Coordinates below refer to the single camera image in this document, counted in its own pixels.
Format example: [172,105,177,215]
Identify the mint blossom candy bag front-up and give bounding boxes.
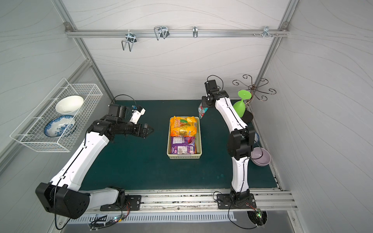
[198,104,208,119]

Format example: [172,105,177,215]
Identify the purple candy bag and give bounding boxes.
[171,136,196,154]

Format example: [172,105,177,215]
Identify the yellow orange candy bag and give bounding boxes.
[170,116,198,137]

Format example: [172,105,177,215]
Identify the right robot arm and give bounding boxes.
[136,90,254,202]

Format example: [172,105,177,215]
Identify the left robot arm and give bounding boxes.
[36,120,154,219]

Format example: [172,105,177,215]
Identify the light green plastic basket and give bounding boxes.
[166,116,202,160]

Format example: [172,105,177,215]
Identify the green plastic wine glass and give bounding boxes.
[233,90,252,117]

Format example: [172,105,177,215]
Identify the black metal cup stand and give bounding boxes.
[232,74,277,124]

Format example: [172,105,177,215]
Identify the blue floral small bowl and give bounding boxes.
[254,133,260,143]

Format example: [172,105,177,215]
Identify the white bowl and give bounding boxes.
[55,96,84,116]

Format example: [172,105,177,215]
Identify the blue floral plate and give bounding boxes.
[44,115,76,138]

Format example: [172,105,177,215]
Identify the metal single hook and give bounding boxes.
[192,26,198,38]

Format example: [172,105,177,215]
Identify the lilac bowl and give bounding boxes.
[251,147,272,167]

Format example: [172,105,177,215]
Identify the metal double hook middle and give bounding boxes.
[153,26,170,40]

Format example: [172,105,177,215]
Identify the metal double hook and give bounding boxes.
[153,26,170,40]
[121,32,137,52]

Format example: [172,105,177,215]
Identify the metal double hook left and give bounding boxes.
[121,32,137,52]

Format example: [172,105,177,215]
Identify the metal hook right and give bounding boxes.
[253,26,278,38]

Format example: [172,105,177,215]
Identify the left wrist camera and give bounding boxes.
[107,104,146,124]

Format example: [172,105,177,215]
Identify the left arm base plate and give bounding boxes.
[100,195,142,212]

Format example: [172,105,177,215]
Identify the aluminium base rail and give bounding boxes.
[125,188,298,213]

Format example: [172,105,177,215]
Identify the black cable bundle left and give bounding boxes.
[88,200,132,231]

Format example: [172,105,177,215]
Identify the white wire wall basket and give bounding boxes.
[10,79,103,152]

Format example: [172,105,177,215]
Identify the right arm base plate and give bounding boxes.
[214,193,257,210]

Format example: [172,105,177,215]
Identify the aluminium top rail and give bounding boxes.
[66,28,290,38]

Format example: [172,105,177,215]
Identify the black cable right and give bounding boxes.
[212,191,263,231]

